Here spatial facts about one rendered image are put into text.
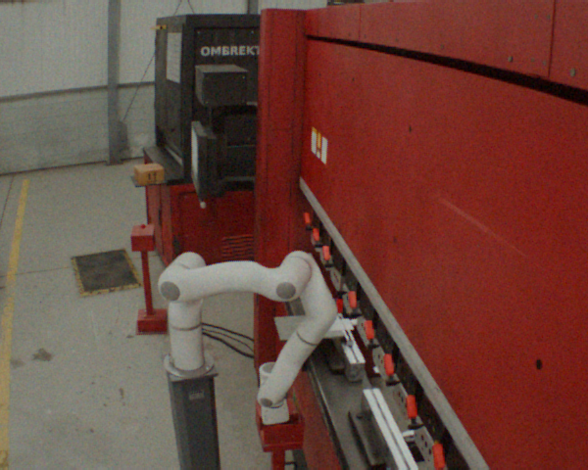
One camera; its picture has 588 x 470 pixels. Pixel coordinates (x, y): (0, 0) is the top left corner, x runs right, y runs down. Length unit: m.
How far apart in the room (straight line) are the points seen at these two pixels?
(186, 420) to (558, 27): 1.82
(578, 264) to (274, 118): 2.19
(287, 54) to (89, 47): 6.26
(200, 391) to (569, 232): 1.53
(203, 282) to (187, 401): 0.52
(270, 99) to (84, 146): 6.43
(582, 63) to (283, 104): 2.17
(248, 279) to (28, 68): 7.44
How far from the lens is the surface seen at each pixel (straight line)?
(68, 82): 8.80
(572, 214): 0.86
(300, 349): 1.81
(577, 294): 0.86
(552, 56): 0.89
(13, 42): 8.81
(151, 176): 4.20
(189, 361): 1.98
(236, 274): 1.74
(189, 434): 2.18
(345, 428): 1.97
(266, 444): 2.12
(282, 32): 2.79
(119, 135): 8.86
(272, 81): 2.80
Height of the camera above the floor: 2.20
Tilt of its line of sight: 22 degrees down
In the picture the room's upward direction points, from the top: 2 degrees clockwise
